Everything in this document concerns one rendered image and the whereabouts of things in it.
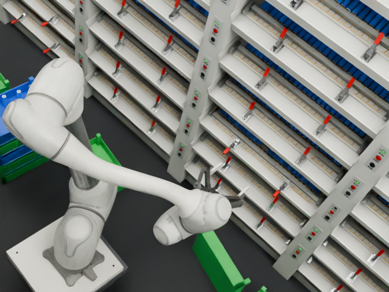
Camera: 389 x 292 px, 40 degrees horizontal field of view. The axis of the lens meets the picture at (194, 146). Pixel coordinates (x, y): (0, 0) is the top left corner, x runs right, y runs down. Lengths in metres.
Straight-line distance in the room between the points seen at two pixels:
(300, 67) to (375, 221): 0.63
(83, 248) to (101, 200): 0.20
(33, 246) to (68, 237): 0.30
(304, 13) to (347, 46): 0.16
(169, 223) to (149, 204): 0.92
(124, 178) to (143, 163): 1.13
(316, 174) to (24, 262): 1.17
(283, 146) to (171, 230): 0.59
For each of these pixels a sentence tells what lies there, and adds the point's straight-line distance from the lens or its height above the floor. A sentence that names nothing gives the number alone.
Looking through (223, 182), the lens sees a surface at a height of 0.17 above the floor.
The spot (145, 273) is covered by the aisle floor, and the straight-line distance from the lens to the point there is 2.50.
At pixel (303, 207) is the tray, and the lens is 2.19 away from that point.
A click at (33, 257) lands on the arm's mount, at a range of 2.25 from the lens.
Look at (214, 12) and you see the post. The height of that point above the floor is 1.09.
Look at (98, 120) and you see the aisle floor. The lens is 2.89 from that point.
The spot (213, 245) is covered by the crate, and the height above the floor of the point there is 0.20.
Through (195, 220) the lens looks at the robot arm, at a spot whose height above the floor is 0.88.
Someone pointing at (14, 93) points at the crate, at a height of 0.34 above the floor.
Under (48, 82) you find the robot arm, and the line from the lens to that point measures 1.64.
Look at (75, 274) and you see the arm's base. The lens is 2.20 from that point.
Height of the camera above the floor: 2.33
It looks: 55 degrees down
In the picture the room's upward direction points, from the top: 18 degrees clockwise
